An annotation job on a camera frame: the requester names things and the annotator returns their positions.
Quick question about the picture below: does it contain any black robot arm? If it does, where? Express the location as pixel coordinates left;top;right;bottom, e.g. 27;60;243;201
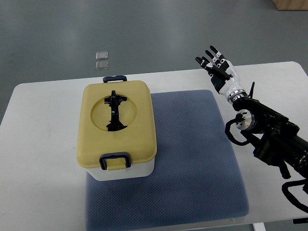
225;89;308;212

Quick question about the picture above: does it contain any blue grey fabric mat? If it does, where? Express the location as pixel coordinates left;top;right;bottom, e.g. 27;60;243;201
85;90;249;231

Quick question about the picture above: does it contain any lower floor metal plate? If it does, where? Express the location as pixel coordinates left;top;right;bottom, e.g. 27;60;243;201
95;60;109;70

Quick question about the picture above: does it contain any floor metal plate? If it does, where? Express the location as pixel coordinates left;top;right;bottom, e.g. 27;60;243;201
96;51;108;60
95;60;109;70

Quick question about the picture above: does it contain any white storage box base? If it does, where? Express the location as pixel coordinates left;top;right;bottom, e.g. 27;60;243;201
86;158;155;181

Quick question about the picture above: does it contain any white table leg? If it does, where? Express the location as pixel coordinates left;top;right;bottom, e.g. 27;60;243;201
253;222;266;231

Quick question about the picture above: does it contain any upper floor metal plate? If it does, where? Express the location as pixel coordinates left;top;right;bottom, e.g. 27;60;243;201
96;51;108;60

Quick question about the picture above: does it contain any wooden box corner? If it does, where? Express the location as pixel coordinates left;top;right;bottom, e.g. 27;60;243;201
273;0;308;11

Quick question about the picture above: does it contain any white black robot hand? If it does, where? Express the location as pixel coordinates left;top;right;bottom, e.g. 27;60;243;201
195;45;243;100

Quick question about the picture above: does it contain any yellow storage box lid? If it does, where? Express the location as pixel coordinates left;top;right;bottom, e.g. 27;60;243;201
77;80;157;170

